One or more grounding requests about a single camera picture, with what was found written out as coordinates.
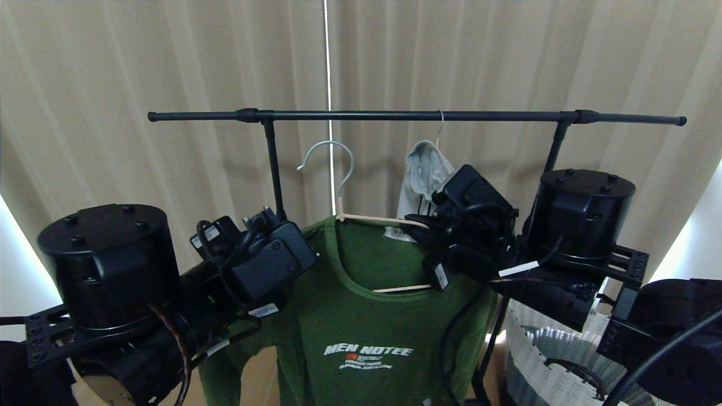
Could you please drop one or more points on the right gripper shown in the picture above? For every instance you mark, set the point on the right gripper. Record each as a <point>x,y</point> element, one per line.
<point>479,262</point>

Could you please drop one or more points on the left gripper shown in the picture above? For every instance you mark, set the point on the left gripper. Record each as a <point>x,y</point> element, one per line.
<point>158,361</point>

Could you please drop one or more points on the pale grey shorts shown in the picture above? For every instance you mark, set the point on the pale grey shorts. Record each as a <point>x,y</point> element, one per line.
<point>423,169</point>

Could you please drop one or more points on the green printed garment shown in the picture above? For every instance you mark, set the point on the green printed garment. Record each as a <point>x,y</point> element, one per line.
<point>361,321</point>

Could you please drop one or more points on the pink clothes hanger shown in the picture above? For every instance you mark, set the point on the pink clothes hanger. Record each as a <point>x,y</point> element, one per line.
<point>340,206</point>
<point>439,121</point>

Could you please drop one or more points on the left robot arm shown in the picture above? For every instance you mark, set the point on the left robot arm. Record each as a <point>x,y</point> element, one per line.
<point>107,259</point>

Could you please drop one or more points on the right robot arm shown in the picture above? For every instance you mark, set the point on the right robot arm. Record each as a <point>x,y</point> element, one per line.
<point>581,214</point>

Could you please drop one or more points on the white laundry basket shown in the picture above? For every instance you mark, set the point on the white laundry basket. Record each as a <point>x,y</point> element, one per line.
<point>524,344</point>

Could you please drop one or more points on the black clothes rack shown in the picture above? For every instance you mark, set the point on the black clothes rack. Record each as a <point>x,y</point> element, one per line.
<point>507,116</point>

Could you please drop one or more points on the beige curtain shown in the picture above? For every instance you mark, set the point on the beige curtain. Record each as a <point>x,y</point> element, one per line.
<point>169,56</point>

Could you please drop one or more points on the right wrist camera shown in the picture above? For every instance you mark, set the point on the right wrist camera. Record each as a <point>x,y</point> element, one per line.
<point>474,186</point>

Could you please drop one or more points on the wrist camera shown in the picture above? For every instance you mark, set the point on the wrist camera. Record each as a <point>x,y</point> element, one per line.
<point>276,259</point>
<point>474,186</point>

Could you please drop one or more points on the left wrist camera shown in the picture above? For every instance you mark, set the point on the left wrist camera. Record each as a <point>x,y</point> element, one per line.
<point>276,259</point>

